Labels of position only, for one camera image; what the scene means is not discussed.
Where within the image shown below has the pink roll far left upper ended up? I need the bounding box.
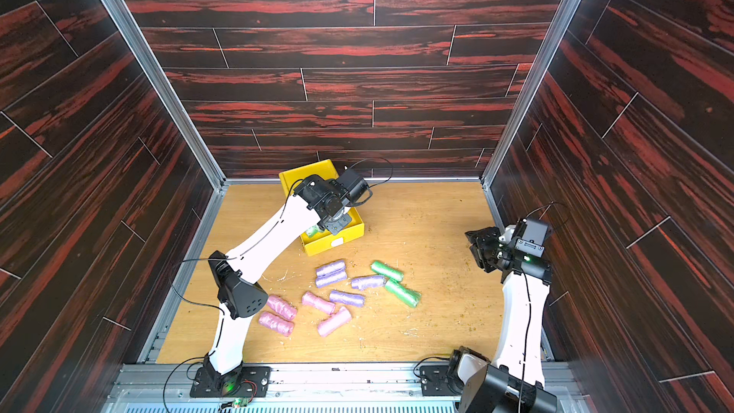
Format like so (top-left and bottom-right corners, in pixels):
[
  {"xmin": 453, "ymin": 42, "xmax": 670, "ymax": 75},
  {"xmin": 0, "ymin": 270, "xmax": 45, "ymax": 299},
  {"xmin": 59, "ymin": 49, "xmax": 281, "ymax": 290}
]
[{"xmin": 267, "ymin": 296, "xmax": 297, "ymax": 321}]

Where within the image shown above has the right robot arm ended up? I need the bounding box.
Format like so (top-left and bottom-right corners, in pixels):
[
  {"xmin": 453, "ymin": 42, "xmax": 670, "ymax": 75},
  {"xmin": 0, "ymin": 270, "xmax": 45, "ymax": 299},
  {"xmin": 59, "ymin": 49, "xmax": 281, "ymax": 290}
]
[{"xmin": 447, "ymin": 217, "xmax": 558, "ymax": 412}]

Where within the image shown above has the purple roll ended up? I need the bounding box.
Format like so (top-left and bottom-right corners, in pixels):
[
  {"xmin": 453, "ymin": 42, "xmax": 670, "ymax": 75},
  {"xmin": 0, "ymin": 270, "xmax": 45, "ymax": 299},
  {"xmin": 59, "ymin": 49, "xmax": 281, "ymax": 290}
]
[
  {"xmin": 329, "ymin": 290, "xmax": 366, "ymax": 308},
  {"xmin": 315, "ymin": 260, "xmax": 346, "ymax": 277},
  {"xmin": 315, "ymin": 270, "xmax": 348, "ymax": 289},
  {"xmin": 350, "ymin": 275, "xmax": 388, "ymax": 291}
]

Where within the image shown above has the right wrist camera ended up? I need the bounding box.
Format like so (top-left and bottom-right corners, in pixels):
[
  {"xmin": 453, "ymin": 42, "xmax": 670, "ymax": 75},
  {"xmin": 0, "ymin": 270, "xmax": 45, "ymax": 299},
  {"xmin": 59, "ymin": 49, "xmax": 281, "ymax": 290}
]
[{"xmin": 513, "ymin": 218, "xmax": 551, "ymax": 258}]

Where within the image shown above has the yellow drawer cabinet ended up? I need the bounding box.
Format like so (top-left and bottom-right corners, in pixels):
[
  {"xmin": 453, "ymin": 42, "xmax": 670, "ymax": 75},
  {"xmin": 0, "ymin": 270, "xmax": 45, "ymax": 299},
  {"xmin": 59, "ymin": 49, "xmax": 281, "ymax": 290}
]
[{"xmin": 278, "ymin": 160, "xmax": 338, "ymax": 217}]

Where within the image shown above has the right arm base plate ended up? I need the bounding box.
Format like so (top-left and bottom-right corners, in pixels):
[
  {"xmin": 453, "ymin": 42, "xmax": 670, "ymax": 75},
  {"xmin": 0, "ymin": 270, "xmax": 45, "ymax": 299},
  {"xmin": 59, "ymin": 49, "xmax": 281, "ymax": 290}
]
[{"xmin": 416, "ymin": 363, "xmax": 461, "ymax": 397}]

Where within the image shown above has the green roll bottom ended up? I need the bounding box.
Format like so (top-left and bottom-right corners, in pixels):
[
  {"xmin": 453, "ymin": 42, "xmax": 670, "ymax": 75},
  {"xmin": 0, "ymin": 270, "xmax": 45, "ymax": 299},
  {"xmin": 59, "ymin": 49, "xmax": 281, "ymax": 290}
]
[{"xmin": 305, "ymin": 225, "xmax": 323, "ymax": 238}]

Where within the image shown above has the pink roll far left lower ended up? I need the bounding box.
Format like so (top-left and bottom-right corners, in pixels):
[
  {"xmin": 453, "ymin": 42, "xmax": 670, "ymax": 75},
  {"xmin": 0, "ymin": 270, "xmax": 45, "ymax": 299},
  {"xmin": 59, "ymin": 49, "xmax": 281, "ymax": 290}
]
[{"xmin": 258, "ymin": 312, "xmax": 294, "ymax": 337}]

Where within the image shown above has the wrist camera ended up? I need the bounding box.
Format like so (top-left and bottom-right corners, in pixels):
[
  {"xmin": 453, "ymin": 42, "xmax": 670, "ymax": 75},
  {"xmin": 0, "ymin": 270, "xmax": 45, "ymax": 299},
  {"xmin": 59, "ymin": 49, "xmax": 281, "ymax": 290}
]
[
  {"xmin": 513, "ymin": 218, "xmax": 551, "ymax": 258},
  {"xmin": 336, "ymin": 168, "xmax": 372, "ymax": 207}
]

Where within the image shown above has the pink roll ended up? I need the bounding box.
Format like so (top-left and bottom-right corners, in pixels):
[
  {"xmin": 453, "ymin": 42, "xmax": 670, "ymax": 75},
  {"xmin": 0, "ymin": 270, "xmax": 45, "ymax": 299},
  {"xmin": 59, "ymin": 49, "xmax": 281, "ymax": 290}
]
[
  {"xmin": 258, "ymin": 312, "xmax": 294, "ymax": 337},
  {"xmin": 301, "ymin": 292, "xmax": 336, "ymax": 315},
  {"xmin": 317, "ymin": 307, "xmax": 353, "ymax": 338},
  {"xmin": 267, "ymin": 296, "xmax": 297, "ymax": 321}
]

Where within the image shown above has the purple roll middle right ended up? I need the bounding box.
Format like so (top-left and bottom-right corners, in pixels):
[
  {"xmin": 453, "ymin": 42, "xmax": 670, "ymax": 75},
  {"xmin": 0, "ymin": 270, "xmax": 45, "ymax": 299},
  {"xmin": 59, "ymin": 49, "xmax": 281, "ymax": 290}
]
[{"xmin": 350, "ymin": 275, "xmax": 388, "ymax": 291}]

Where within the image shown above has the purple roll lower centre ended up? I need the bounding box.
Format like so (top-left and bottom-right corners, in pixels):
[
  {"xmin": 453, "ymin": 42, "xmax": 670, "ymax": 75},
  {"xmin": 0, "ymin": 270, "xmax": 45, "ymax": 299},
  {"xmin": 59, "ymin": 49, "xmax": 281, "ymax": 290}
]
[{"xmin": 329, "ymin": 290, "xmax": 366, "ymax": 308}]

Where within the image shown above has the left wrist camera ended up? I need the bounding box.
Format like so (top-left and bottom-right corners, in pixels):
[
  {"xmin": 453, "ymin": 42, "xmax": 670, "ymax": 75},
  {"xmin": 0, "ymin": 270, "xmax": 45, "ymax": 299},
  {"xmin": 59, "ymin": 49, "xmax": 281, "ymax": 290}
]
[{"xmin": 336, "ymin": 168, "xmax": 372, "ymax": 207}]

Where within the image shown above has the purple roll upper front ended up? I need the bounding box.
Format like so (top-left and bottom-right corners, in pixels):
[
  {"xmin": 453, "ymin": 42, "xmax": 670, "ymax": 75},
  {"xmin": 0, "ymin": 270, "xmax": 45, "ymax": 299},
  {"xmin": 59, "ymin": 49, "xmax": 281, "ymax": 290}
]
[{"xmin": 315, "ymin": 270, "xmax": 348, "ymax": 289}]

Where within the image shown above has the pink roll lower centre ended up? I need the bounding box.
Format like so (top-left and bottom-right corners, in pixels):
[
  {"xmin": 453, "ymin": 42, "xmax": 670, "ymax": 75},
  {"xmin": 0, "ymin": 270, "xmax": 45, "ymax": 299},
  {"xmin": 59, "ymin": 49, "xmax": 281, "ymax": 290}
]
[{"xmin": 317, "ymin": 307, "xmax": 353, "ymax": 338}]

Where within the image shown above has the purple roll upper back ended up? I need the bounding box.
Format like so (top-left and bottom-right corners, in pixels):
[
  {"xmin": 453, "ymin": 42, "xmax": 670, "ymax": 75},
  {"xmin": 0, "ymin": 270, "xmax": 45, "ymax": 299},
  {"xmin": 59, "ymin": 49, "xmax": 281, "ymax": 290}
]
[{"xmin": 315, "ymin": 260, "xmax": 346, "ymax": 277}]

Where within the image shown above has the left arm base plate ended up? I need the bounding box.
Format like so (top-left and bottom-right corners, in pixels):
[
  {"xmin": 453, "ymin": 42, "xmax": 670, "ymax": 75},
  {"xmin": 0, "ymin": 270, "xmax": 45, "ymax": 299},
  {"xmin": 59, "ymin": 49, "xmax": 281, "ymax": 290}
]
[{"xmin": 189, "ymin": 365, "xmax": 271, "ymax": 400}]

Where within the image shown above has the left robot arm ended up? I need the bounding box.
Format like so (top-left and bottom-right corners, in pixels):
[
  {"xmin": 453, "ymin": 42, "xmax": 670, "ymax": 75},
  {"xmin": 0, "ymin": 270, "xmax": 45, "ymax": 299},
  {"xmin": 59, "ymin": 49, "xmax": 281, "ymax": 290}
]
[{"xmin": 205, "ymin": 170, "xmax": 369, "ymax": 377}]

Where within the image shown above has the green roll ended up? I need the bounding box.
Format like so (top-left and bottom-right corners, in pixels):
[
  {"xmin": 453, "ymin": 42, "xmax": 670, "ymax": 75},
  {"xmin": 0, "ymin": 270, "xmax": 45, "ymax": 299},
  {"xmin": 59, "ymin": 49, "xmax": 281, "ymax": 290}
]
[
  {"xmin": 370, "ymin": 261, "xmax": 404, "ymax": 283},
  {"xmin": 305, "ymin": 225, "xmax": 323, "ymax": 238},
  {"xmin": 384, "ymin": 279, "xmax": 422, "ymax": 308}
]

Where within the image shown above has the green roll top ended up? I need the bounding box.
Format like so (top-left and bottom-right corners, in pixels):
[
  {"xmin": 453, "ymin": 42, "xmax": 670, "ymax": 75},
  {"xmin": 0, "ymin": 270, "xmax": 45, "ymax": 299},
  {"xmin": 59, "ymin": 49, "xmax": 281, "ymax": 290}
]
[{"xmin": 370, "ymin": 261, "xmax": 404, "ymax": 283}]

